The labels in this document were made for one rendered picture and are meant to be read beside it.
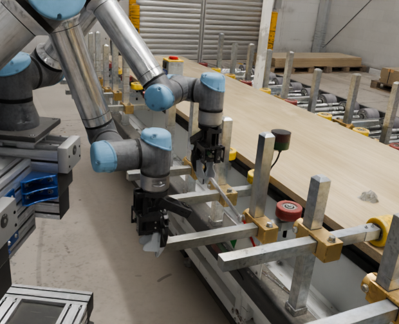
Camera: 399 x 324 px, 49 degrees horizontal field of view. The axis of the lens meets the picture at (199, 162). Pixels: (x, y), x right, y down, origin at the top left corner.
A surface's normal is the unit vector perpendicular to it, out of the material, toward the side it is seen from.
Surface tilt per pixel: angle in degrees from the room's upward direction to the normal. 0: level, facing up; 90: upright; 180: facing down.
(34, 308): 0
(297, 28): 90
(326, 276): 90
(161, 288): 0
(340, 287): 90
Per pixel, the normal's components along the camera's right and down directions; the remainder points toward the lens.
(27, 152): -0.07, 0.36
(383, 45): -0.90, 0.10
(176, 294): 0.07, -0.93
